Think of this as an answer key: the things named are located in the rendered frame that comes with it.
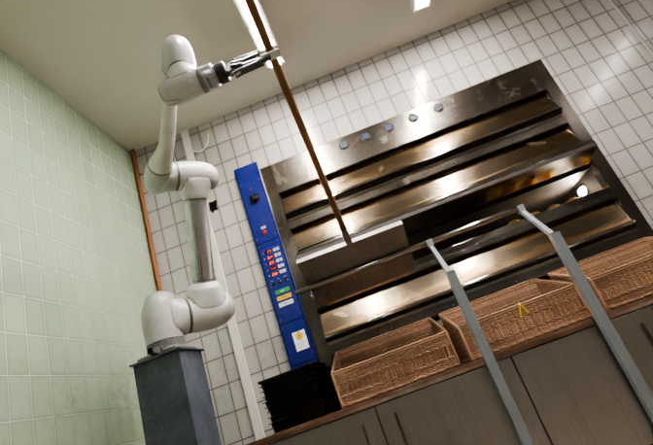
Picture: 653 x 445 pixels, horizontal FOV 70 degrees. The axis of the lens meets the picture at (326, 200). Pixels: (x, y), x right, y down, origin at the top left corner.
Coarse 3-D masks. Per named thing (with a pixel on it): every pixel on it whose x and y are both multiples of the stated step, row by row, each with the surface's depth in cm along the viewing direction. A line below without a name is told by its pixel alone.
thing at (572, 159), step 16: (592, 144) 259; (560, 160) 261; (576, 160) 267; (512, 176) 260; (528, 176) 265; (544, 176) 271; (464, 192) 262; (480, 192) 264; (496, 192) 270; (432, 208) 263; (448, 208) 269; (464, 208) 275; (384, 224) 263; (416, 224) 274; (336, 240) 265; (304, 256) 265
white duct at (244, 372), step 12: (192, 156) 317; (216, 252) 290; (216, 264) 287; (216, 276) 284; (228, 324) 273; (240, 348) 267; (240, 360) 264; (240, 372) 262; (252, 384) 260; (252, 396) 256; (252, 408) 254; (252, 420) 252
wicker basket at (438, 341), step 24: (384, 336) 253; (408, 336) 250; (432, 336) 206; (336, 360) 234; (360, 360) 249; (384, 360) 206; (408, 360) 204; (432, 360) 241; (456, 360) 202; (336, 384) 205; (360, 384) 242; (384, 384) 202; (408, 384) 201
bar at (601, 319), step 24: (504, 216) 231; (528, 216) 224; (432, 240) 233; (552, 240) 203; (576, 264) 196; (312, 288) 235; (456, 288) 201; (600, 312) 188; (480, 336) 193; (624, 360) 181; (504, 384) 185; (648, 408) 174; (528, 432) 178
